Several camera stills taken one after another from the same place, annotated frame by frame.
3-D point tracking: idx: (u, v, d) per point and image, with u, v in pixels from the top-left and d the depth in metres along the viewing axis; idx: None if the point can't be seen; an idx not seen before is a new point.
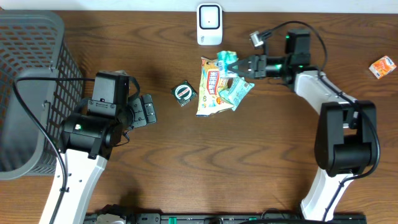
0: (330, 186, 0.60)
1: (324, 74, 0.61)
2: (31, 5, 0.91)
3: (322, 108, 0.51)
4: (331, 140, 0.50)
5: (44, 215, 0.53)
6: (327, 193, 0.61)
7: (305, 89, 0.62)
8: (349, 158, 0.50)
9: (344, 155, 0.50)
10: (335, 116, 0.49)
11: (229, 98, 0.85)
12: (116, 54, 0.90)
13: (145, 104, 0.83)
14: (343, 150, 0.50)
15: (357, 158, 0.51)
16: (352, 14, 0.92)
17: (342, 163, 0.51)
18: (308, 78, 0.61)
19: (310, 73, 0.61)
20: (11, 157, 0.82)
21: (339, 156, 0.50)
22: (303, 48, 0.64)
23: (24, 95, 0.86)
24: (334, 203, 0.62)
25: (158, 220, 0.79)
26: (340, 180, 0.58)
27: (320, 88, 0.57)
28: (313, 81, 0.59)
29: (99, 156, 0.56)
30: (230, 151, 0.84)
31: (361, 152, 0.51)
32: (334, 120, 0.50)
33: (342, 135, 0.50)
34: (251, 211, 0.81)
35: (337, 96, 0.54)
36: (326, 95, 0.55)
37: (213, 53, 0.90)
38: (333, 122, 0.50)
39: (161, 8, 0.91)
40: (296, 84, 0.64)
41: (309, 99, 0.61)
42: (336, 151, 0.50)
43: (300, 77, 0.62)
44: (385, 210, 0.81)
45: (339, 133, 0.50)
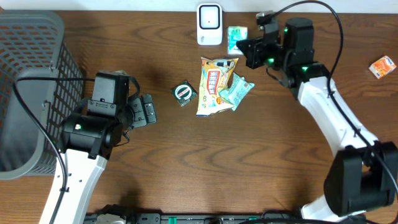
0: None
1: (334, 88, 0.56)
2: (31, 5, 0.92)
3: (339, 158, 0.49)
4: (348, 191, 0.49)
5: (44, 215, 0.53)
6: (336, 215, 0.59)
7: (314, 104, 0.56)
8: (362, 203, 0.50)
9: (360, 201, 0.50)
10: (353, 167, 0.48)
11: (229, 98, 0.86)
12: (116, 54, 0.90)
13: (146, 104, 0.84)
14: (358, 198, 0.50)
15: (370, 203, 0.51)
16: (351, 14, 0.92)
17: (356, 209, 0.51)
18: (318, 94, 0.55)
19: (317, 85, 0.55)
20: (11, 157, 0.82)
21: (354, 203, 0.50)
22: (304, 44, 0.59)
23: (24, 95, 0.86)
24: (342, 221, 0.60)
25: (158, 220, 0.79)
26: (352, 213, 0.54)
27: (334, 115, 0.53)
28: (324, 102, 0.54)
29: (99, 156, 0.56)
30: (230, 151, 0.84)
31: (375, 196, 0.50)
32: (351, 172, 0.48)
33: (359, 185, 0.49)
34: (251, 211, 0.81)
35: (354, 134, 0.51)
36: (342, 131, 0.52)
37: (214, 53, 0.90)
38: (350, 173, 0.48)
39: (161, 8, 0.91)
40: (300, 94, 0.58)
41: (317, 120, 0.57)
42: (352, 200, 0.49)
43: (306, 88, 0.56)
44: (386, 210, 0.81)
45: (356, 183, 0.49)
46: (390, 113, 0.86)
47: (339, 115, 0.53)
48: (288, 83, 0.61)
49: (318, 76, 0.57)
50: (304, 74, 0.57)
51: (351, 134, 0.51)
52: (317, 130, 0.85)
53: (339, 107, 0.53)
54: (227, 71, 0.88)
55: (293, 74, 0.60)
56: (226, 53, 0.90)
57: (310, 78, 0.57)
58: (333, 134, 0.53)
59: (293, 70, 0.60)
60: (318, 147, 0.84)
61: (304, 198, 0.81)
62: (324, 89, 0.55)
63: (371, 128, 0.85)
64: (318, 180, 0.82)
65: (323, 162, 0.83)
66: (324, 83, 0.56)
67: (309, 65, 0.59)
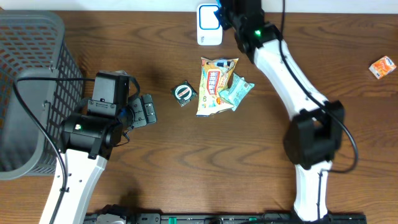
0: (311, 178, 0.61)
1: (288, 56, 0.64)
2: (31, 5, 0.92)
3: (293, 120, 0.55)
4: (303, 146, 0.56)
5: (44, 215, 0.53)
6: (311, 185, 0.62)
7: (268, 68, 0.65)
8: (318, 152, 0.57)
9: (314, 151, 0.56)
10: (306, 125, 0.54)
11: (229, 98, 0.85)
12: (116, 54, 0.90)
13: (146, 104, 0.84)
14: (313, 149, 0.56)
15: (324, 152, 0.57)
16: (351, 14, 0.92)
17: (314, 158, 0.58)
18: (272, 60, 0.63)
19: (271, 51, 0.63)
20: (10, 157, 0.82)
21: (310, 155, 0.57)
22: (256, 9, 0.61)
23: (24, 95, 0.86)
24: (322, 195, 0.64)
25: (158, 220, 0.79)
26: (319, 172, 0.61)
27: (288, 83, 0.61)
28: (278, 68, 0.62)
29: (99, 156, 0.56)
30: (230, 151, 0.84)
31: (328, 145, 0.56)
32: (304, 130, 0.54)
33: (312, 139, 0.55)
34: (251, 211, 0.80)
35: (306, 98, 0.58)
36: (295, 94, 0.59)
37: (214, 53, 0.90)
38: (305, 130, 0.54)
39: (161, 8, 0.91)
40: (256, 58, 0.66)
41: (272, 82, 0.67)
42: (308, 150, 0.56)
43: (262, 55, 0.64)
44: (386, 210, 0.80)
45: (309, 139, 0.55)
46: (390, 112, 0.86)
47: (291, 79, 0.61)
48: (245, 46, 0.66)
49: (270, 39, 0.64)
50: (258, 39, 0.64)
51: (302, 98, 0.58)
52: None
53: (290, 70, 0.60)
54: (227, 71, 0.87)
55: (242, 37, 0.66)
56: (226, 53, 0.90)
57: (263, 43, 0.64)
58: (286, 97, 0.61)
59: (247, 34, 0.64)
60: None
61: None
62: (278, 55, 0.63)
63: (371, 128, 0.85)
64: None
65: None
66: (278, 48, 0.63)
67: (261, 27, 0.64)
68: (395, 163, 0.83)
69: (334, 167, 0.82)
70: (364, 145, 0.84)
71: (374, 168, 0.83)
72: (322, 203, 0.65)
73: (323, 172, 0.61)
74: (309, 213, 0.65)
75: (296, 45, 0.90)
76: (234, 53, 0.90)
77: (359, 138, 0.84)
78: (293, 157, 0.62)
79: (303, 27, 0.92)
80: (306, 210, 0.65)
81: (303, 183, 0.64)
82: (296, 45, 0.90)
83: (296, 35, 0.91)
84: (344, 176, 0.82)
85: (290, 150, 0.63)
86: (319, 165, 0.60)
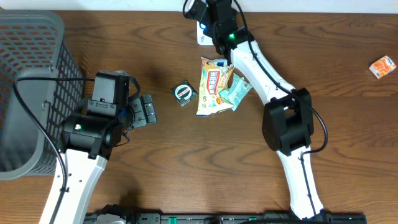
0: (295, 167, 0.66)
1: (258, 53, 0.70)
2: (31, 5, 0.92)
3: (266, 108, 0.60)
4: (277, 131, 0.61)
5: (43, 216, 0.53)
6: (297, 174, 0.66)
7: (242, 65, 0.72)
8: (291, 137, 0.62)
9: (289, 135, 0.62)
10: (277, 112, 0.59)
11: (229, 98, 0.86)
12: (115, 54, 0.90)
13: (145, 104, 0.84)
14: (287, 134, 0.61)
15: (298, 136, 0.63)
16: (351, 14, 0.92)
17: (289, 143, 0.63)
18: (245, 58, 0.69)
19: (243, 50, 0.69)
20: (11, 157, 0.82)
21: (284, 139, 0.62)
22: (228, 14, 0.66)
23: (23, 95, 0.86)
24: (310, 185, 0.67)
25: (158, 220, 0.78)
26: (299, 157, 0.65)
27: (260, 76, 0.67)
28: (251, 64, 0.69)
29: (99, 156, 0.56)
30: (230, 151, 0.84)
31: (300, 129, 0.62)
32: (277, 116, 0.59)
33: (285, 124, 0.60)
34: (251, 211, 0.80)
35: (276, 88, 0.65)
36: (267, 88, 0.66)
37: (214, 53, 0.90)
38: (277, 117, 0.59)
39: (161, 8, 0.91)
40: (232, 58, 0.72)
41: (247, 77, 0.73)
42: (283, 136, 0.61)
43: (236, 55, 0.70)
44: (386, 210, 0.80)
45: (282, 124, 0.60)
46: (389, 112, 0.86)
47: (262, 73, 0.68)
48: (221, 49, 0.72)
49: (242, 40, 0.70)
50: (232, 42, 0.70)
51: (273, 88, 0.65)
52: (318, 130, 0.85)
53: (262, 66, 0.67)
54: (227, 71, 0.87)
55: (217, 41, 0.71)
56: None
57: (237, 44, 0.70)
58: (260, 89, 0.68)
59: (222, 38, 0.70)
60: (318, 147, 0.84)
61: None
62: (249, 53, 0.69)
63: (371, 128, 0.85)
64: (318, 180, 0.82)
65: (323, 162, 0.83)
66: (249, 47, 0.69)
67: (235, 31, 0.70)
68: (395, 163, 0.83)
69: (334, 167, 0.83)
70: (364, 145, 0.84)
71: (373, 168, 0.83)
72: (314, 195, 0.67)
73: (303, 157, 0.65)
74: (304, 208, 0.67)
75: (295, 44, 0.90)
76: None
77: (358, 137, 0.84)
78: (272, 145, 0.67)
79: (303, 26, 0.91)
80: (301, 206, 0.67)
81: (291, 177, 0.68)
82: (296, 44, 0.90)
83: (296, 35, 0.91)
84: (344, 176, 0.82)
85: (267, 139, 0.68)
86: (297, 149, 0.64)
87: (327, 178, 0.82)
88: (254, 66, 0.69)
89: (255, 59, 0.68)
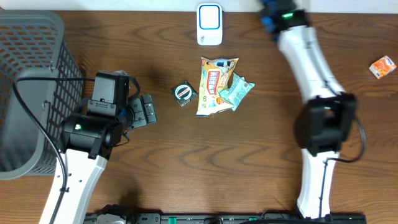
0: (316, 168, 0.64)
1: (313, 42, 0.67)
2: (31, 5, 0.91)
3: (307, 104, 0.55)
4: (311, 130, 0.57)
5: (44, 215, 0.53)
6: (316, 176, 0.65)
7: (293, 53, 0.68)
8: (324, 139, 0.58)
9: (322, 137, 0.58)
10: (318, 111, 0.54)
11: (229, 98, 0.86)
12: (116, 54, 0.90)
13: (146, 104, 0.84)
14: (321, 134, 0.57)
15: (330, 139, 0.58)
16: (351, 14, 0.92)
17: (319, 144, 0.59)
18: (296, 44, 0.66)
19: (296, 36, 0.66)
20: (11, 157, 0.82)
21: (316, 139, 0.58)
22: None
23: (23, 96, 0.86)
24: (326, 188, 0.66)
25: (158, 220, 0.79)
26: (324, 160, 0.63)
27: (308, 70, 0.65)
28: (301, 52, 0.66)
29: (99, 156, 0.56)
30: (230, 151, 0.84)
31: (334, 133, 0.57)
32: (316, 116, 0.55)
33: (321, 126, 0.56)
34: (251, 211, 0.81)
35: (324, 85, 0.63)
36: (313, 82, 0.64)
37: (214, 53, 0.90)
38: (316, 116, 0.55)
39: (161, 8, 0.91)
40: (285, 43, 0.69)
41: (296, 68, 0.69)
42: (315, 136, 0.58)
43: (288, 40, 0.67)
44: (386, 210, 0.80)
45: (319, 125, 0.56)
46: (390, 113, 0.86)
47: (313, 66, 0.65)
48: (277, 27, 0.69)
49: (298, 23, 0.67)
50: (286, 21, 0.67)
51: (319, 85, 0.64)
52: None
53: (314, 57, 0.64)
54: (227, 71, 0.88)
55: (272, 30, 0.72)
56: (226, 53, 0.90)
57: (292, 27, 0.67)
58: (305, 83, 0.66)
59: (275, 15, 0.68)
60: None
61: None
62: (302, 40, 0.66)
63: (370, 128, 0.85)
64: None
65: None
66: (304, 34, 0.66)
67: (293, 11, 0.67)
68: (395, 163, 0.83)
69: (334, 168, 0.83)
70: (364, 145, 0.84)
71: (372, 168, 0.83)
72: (325, 198, 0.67)
73: (328, 161, 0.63)
74: (311, 208, 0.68)
75: None
76: (234, 52, 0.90)
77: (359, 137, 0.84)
78: (300, 140, 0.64)
79: None
80: (309, 206, 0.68)
81: (309, 176, 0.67)
82: None
83: None
84: (344, 176, 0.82)
85: (297, 132, 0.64)
86: (324, 152, 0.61)
87: None
88: (305, 55, 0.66)
89: (308, 48, 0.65)
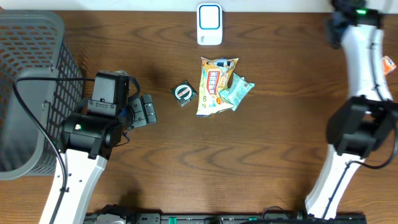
0: (336, 168, 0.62)
1: (377, 45, 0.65)
2: (31, 5, 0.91)
3: (350, 101, 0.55)
4: (345, 127, 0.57)
5: (44, 215, 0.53)
6: (333, 176, 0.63)
7: (351, 50, 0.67)
8: (354, 141, 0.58)
9: (354, 137, 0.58)
10: (357, 111, 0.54)
11: (229, 98, 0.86)
12: (116, 54, 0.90)
13: (145, 104, 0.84)
14: (353, 134, 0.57)
15: (360, 144, 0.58)
16: None
17: (347, 144, 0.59)
18: (361, 41, 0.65)
19: (363, 33, 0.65)
20: (10, 157, 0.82)
21: (346, 138, 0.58)
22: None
23: (23, 95, 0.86)
24: (339, 191, 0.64)
25: (158, 220, 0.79)
26: (346, 162, 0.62)
27: (360, 68, 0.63)
28: (362, 50, 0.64)
29: (99, 156, 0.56)
30: (230, 151, 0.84)
31: (367, 139, 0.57)
32: (355, 114, 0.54)
33: (356, 126, 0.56)
34: (251, 211, 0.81)
35: (372, 88, 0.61)
36: (364, 81, 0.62)
37: (214, 53, 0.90)
38: (354, 115, 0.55)
39: (161, 8, 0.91)
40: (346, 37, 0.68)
41: (351, 65, 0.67)
42: (347, 134, 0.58)
43: (352, 36, 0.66)
44: (386, 210, 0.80)
45: (354, 124, 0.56)
46: None
47: (369, 67, 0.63)
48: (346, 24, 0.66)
49: (369, 22, 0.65)
50: (360, 17, 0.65)
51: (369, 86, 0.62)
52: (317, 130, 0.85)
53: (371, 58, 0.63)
54: (227, 71, 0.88)
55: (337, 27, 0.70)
56: (226, 53, 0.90)
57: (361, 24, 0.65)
58: (356, 81, 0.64)
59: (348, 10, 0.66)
60: (318, 147, 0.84)
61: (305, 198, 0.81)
62: (367, 39, 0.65)
63: None
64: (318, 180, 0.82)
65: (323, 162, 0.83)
66: (370, 35, 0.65)
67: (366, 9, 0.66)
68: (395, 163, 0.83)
69: None
70: None
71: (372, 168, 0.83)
72: (335, 201, 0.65)
73: (350, 164, 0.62)
74: (318, 206, 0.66)
75: (296, 44, 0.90)
76: (234, 52, 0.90)
77: None
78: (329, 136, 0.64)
79: (303, 26, 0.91)
80: (315, 205, 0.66)
81: (326, 174, 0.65)
82: (296, 45, 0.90)
83: (296, 35, 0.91)
84: None
85: (330, 128, 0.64)
86: (350, 154, 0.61)
87: None
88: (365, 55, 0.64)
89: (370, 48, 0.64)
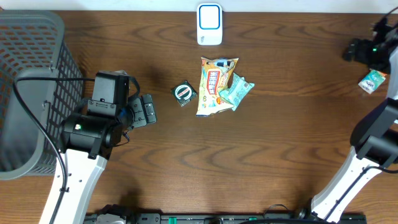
0: (352, 171, 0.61)
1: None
2: (31, 5, 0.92)
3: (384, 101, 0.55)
4: (372, 129, 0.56)
5: (43, 215, 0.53)
6: (347, 178, 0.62)
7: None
8: (378, 147, 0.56)
9: (378, 142, 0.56)
10: (390, 112, 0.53)
11: (229, 98, 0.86)
12: (116, 54, 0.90)
13: (145, 104, 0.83)
14: (379, 139, 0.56)
15: (385, 152, 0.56)
16: (352, 14, 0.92)
17: (370, 149, 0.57)
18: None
19: None
20: (10, 157, 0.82)
21: (370, 141, 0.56)
22: None
23: (23, 96, 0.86)
24: (349, 196, 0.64)
25: (158, 220, 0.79)
26: (364, 167, 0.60)
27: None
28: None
29: (99, 156, 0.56)
30: (230, 151, 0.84)
31: (393, 147, 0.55)
32: (385, 115, 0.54)
33: (383, 130, 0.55)
34: (251, 211, 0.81)
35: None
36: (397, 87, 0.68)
37: (214, 53, 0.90)
38: (385, 116, 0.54)
39: (161, 8, 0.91)
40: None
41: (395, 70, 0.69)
42: (371, 137, 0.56)
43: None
44: (386, 210, 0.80)
45: (382, 127, 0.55)
46: None
47: None
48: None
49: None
50: None
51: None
52: (317, 130, 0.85)
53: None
54: (227, 71, 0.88)
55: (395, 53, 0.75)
56: (226, 53, 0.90)
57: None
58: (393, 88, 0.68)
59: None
60: (318, 147, 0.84)
61: (305, 198, 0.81)
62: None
63: None
64: (318, 180, 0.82)
65: (323, 162, 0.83)
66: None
67: None
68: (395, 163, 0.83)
69: (333, 168, 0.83)
70: None
71: None
72: (342, 205, 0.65)
73: (367, 169, 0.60)
74: (324, 206, 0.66)
75: (295, 45, 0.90)
76: (234, 52, 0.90)
77: None
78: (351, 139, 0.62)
79: (303, 26, 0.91)
80: (321, 205, 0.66)
81: (339, 176, 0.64)
82: (296, 45, 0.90)
83: (296, 35, 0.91)
84: None
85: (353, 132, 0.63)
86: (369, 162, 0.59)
87: (327, 178, 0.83)
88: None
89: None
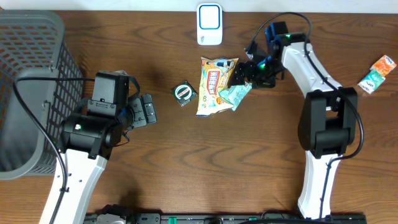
0: (319, 171, 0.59)
1: (310, 48, 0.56)
2: (32, 5, 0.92)
3: (307, 97, 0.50)
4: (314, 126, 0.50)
5: (44, 215, 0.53)
6: (318, 178, 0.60)
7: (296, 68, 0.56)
8: (329, 141, 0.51)
9: (326, 136, 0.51)
10: (319, 103, 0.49)
11: (229, 98, 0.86)
12: (115, 54, 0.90)
13: (145, 104, 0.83)
14: (324, 133, 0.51)
15: (336, 141, 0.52)
16: (352, 14, 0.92)
17: (323, 146, 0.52)
18: (296, 55, 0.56)
19: (296, 48, 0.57)
20: (11, 156, 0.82)
21: (320, 139, 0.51)
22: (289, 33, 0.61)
23: (23, 96, 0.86)
24: (328, 191, 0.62)
25: (158, 220, 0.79)
26: (327, 162, 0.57)
27: (306, 70, 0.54)
28: (301, 60, 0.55)
29: (99, 156, 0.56)
30: (230, 151, 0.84)
31: (341, 134, 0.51)
32: (317, 110, 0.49)
33: (323, 124, 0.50)
34: (251, 211, 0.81)
35: (322, 82, 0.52)
36: (311, 80, 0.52)
37: (214, 53, 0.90)
38: (316, 111, 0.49)
39: (161, 8, 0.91)
40: (283, 58, 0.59)
41: (295, 76, 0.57)
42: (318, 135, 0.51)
43: (287, 52, 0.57)
44: (386, 210, 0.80)
45: (321, 120, 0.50)
46: (390, 112, 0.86)
47: (308, 66, 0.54)
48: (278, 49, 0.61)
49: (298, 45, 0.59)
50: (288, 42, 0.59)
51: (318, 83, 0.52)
52: None
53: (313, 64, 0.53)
54: (227, 71, 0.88)
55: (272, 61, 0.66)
56: (226, 53, 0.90)
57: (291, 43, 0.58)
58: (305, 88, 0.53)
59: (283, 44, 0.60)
60: None
61: None
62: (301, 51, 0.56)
63: (371, 127, 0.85)
64: None
65: None
66: (301, 46, 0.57)
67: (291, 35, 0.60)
68: (395, 163, 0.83)
69: None
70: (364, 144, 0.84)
71: (372, 168, 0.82)
72: (327, 200, 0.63)
73: (331, 163, 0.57)
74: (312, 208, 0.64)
75: None
76: (234, 52, 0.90)
77: (357, 138, 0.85)
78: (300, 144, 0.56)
79: (303, 27, 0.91)
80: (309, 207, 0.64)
81: (311, 177, 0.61)
82: None
83: None
84: (344, 176, 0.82)
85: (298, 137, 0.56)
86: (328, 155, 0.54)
87: None
88: (303, 61, 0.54)
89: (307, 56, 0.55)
